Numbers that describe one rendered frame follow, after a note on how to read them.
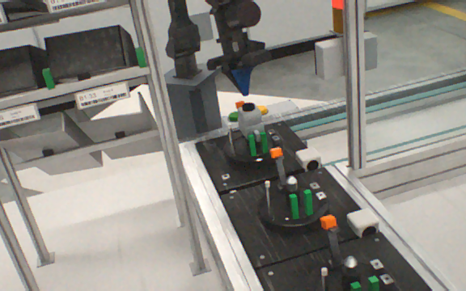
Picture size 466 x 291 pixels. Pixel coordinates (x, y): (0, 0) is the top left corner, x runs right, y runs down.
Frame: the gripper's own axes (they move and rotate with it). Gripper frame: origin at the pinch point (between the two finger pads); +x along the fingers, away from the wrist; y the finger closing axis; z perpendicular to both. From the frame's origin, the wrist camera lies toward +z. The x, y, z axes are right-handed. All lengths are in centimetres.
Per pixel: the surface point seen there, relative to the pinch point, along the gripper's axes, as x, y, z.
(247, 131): 9.8, -6.2, -6.4
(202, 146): 13.6, 10.1, -9.4
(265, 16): -5, 238, 206
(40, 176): 15, 54, -39
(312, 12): 1, 224, 244
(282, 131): 15.1, -0.1, 8.2
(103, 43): -16.6, -15.5, -36.7
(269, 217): 21.8, -24.6, -18.9
